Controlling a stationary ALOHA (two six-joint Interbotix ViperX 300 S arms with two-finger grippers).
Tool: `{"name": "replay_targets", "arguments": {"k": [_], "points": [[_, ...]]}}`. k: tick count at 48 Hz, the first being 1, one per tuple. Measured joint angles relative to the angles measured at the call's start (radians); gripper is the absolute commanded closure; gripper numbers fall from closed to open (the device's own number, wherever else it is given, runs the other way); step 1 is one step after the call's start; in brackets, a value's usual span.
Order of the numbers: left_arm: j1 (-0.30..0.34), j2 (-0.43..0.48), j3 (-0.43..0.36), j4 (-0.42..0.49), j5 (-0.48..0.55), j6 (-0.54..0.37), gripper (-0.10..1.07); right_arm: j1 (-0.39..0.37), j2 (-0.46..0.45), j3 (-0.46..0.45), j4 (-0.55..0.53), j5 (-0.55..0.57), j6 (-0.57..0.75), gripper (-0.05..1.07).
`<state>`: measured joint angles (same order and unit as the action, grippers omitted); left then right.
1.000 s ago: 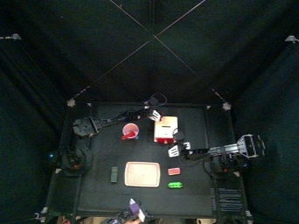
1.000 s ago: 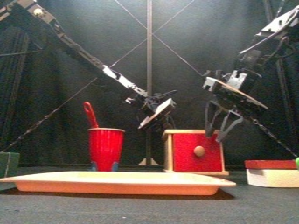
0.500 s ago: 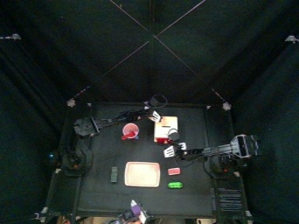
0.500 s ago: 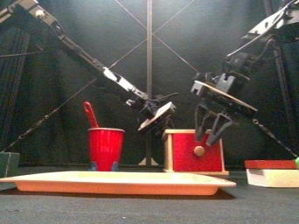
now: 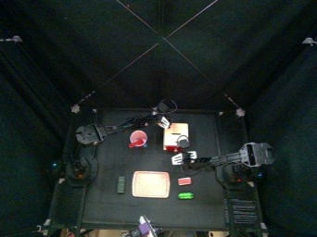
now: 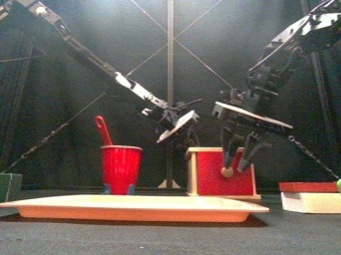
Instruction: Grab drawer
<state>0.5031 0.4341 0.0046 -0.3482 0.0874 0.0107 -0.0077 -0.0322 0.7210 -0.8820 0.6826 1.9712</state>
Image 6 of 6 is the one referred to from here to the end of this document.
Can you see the red drawer with wooden knob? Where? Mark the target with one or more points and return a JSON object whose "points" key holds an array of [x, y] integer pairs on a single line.
{"points": [[213, 179]]}

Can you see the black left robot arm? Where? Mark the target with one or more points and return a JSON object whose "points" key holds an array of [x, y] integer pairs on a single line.
{"points": [[89, 59]]}

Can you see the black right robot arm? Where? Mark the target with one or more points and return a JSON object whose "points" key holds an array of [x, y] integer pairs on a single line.
{"points": [[288, 50]]}

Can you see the wooden box with slot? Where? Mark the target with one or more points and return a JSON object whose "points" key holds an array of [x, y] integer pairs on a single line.
{"points": [[192, 172]]}

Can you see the red plastic spoon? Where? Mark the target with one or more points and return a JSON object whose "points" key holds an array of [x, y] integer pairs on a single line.
{"points": [[103, 129]]}

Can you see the red plastic cup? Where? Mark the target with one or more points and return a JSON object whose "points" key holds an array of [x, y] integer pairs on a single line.
{"points": [[121, 169]]}

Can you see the toy salmon sushi block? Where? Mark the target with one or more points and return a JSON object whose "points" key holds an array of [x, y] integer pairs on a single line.
{"points": [[311, 199]]}

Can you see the cream rectangular tray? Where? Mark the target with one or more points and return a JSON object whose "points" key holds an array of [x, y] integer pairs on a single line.
{"points": [[133, 207]]}

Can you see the dark green block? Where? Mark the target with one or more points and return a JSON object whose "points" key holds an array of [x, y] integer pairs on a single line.
{"points": [[9, 187]]}

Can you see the left wrist camera mount plate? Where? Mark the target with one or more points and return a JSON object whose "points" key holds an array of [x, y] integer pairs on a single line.
{"points": [[180, 127]]}

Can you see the white pole base bracket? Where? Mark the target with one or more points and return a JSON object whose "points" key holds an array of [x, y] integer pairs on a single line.
{"points": [[170, 184]]}

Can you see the vertical metal frame pole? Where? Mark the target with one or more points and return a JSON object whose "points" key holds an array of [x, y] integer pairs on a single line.
{"points": [[170, 50]]}

